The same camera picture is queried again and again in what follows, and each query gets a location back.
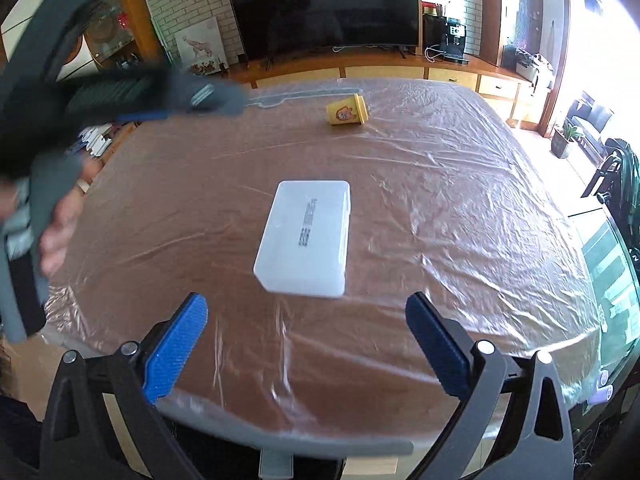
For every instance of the white plastic box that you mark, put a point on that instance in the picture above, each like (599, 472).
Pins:
(305, 240)

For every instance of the person's left hand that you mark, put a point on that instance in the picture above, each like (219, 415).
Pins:
(65, 225)

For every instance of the large wooden frame window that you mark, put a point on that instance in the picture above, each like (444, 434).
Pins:
(600, 35)

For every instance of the long wooden drawer cabinet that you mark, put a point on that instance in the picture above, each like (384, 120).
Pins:
(380, 72)

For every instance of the black coffee machine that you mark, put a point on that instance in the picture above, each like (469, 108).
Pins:
(447, 35)

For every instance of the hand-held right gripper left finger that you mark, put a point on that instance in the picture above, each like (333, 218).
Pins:
(175, 345)

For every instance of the grey armchair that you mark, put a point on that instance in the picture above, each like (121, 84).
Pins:
(592, 120)

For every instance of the black stroller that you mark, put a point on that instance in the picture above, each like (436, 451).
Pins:
(620, 185)

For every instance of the yellow paper cup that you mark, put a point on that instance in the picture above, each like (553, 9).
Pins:
(345, 110)

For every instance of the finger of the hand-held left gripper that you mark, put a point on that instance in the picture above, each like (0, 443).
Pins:
(150, 92)
(50, 15)

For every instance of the potted green plant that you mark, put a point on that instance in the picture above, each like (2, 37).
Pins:
(565, 140)

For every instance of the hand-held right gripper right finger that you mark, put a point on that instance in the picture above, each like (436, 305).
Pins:
(440, 345)

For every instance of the grey printer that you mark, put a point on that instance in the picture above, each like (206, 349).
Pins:
(535, 66)

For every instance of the glass side table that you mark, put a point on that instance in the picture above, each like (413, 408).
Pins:
(610, 280)

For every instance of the stack of papers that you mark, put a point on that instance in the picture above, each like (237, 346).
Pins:
(97, 142)

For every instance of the tall wooden display cabinet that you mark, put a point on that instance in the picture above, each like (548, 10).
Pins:
(530, 0)
(120, 25)

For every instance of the grey curved bar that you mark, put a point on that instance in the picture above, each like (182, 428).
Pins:
(300, 435)

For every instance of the animal wall poster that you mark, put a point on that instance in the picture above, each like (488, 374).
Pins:
(200, 45)

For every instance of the black flat television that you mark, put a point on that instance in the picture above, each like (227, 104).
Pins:
(325, 5)

